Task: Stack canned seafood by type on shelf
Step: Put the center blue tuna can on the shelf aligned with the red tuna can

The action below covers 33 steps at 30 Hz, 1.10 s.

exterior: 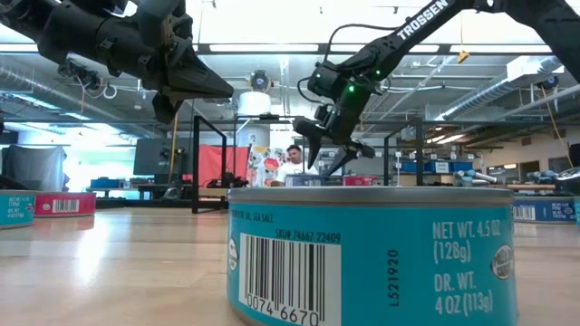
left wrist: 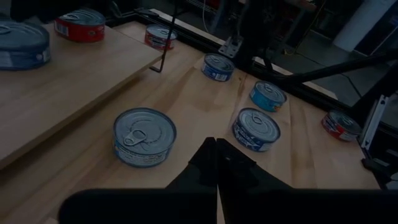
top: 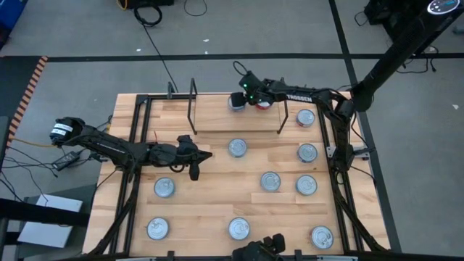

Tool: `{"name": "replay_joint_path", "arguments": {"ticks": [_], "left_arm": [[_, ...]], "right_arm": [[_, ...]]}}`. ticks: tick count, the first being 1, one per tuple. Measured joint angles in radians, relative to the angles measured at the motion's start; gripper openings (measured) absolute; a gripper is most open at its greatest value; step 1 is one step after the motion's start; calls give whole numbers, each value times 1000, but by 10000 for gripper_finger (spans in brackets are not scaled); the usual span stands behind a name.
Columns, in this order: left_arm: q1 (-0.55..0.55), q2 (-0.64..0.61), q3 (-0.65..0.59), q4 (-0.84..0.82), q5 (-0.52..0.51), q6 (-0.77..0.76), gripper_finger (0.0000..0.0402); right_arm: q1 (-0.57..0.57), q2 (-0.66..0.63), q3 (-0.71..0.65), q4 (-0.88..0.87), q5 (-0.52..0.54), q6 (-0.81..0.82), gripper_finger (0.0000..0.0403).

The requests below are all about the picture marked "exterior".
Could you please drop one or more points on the yellow hanging tag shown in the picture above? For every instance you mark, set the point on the yellow hanging tag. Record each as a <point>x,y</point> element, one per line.
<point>462,56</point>

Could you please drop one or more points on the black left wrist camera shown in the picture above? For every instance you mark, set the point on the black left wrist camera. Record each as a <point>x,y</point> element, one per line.
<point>158,20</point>

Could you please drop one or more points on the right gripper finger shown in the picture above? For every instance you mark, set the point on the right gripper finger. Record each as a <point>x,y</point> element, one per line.
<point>312,136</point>
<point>351,150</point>

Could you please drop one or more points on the black rounded equipment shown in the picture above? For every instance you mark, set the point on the black rounded equipment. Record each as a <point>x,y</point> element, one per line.
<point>570,181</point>

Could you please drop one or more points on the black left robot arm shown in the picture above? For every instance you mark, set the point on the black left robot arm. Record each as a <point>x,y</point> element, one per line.
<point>72,36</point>

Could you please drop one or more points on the grey cloth cover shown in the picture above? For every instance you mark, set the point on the grey cloth cover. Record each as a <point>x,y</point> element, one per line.
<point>27,165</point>

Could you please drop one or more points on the teal seafood can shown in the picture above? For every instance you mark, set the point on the teal seafood can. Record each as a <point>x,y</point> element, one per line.
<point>577,213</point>
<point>16,210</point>
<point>371,253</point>

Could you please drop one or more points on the red panel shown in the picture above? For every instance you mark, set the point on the red panel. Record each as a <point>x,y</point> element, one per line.
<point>213,163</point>

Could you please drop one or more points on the black monitor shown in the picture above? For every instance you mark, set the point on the black monitor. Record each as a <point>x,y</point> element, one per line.
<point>154,156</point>

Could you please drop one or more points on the blue seafood can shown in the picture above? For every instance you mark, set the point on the blue seafood can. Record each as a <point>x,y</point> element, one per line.
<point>544,210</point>
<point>303,181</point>

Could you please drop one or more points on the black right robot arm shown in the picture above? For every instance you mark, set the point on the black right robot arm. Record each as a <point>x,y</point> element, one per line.
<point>421,20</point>

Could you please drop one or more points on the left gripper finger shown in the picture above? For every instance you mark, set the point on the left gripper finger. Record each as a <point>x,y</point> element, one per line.
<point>195,97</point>
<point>190,74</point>

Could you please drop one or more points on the blue storage bins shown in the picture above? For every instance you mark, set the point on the blue storage bins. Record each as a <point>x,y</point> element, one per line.
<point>435,166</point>

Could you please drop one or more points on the person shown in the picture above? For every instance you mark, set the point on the person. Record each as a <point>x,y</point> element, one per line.
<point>294,169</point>

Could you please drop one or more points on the white cylindrical lamp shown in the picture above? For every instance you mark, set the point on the white cylindrical lamp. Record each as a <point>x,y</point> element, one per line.
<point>254,103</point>

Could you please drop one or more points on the blue box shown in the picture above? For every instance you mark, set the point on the blue box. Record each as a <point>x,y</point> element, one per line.
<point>106,183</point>

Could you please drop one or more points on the black overhead camera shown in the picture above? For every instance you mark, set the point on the black overhead camera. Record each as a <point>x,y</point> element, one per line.
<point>548,83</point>
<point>259,80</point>

